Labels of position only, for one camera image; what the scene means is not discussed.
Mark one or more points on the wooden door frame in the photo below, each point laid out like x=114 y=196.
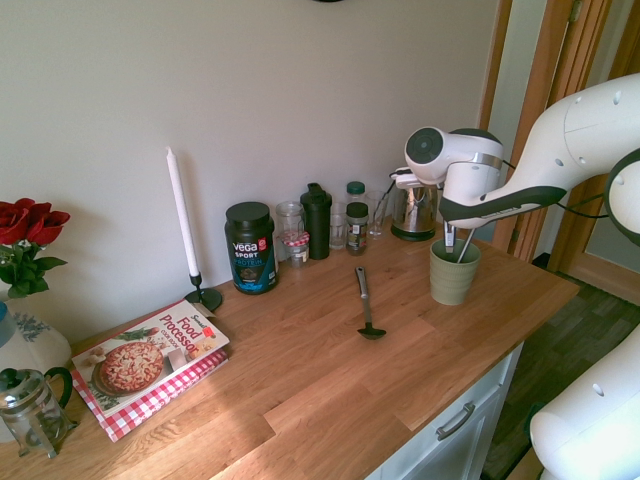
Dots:
x=550 y=60

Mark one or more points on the food processor cookbook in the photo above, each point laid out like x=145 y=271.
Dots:
x=140 y=360

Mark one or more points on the white cabinet drawer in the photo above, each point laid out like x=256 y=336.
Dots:
x=450 y=450

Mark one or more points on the stainless steel electric kettle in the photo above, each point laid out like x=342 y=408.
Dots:
x=412 y=210

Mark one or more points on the red checked cookbook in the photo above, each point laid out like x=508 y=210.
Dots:
x=150 y=410

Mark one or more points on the glass french press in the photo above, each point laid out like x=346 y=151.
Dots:
x=30 y=415

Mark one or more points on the clear glass tumbler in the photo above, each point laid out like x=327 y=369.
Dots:
x=338 y=230

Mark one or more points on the spice jar black lid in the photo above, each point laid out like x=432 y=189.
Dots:
x=357 y=230

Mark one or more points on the green rose foliage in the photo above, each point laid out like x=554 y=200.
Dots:
x=25 y=275

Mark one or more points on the black kettle base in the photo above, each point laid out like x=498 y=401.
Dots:
x=412 y=236

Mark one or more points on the small jar red checked lid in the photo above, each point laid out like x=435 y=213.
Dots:
x=296 y=252

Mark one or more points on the clear bottle green cap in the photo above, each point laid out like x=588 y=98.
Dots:
x=355 y=189

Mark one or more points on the tall empty glass jar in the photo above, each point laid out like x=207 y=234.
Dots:
x=290 y=217

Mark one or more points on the black shaker bottle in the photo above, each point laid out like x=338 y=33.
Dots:
x=317 y=225

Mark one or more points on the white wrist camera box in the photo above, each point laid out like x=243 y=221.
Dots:
x=406 y=178

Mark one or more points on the red rose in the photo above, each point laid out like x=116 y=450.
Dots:
x=50 y=225
x=15 y=222

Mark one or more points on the white floral vase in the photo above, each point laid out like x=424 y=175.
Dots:
x=30 y=345

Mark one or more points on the small black steel ladle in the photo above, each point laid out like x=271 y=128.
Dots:
x=371 y=334

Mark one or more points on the black candle holder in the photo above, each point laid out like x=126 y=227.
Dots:
x=205 y=299

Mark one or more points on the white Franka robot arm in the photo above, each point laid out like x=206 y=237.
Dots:
x=575 y=130

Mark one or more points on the tall white candle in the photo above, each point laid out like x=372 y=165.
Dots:
x=182 y=215

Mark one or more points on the green ribbed utensil holder cup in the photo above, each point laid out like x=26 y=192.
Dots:
x=455 y=285

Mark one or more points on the black protein powder tub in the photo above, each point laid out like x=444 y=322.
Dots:
x=250 y=250

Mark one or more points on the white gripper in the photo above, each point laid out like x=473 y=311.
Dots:
x=452 y=217

